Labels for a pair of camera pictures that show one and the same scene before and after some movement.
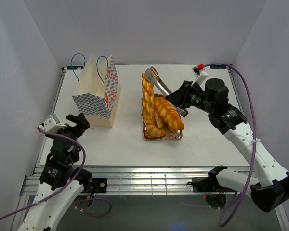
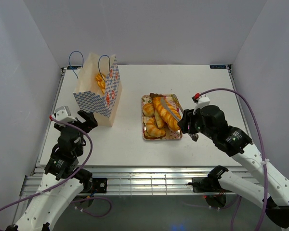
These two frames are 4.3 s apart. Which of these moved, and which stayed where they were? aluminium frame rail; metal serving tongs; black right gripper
Moved: metal serving tongs; black right gripper
Stayed: aluminium frame rail
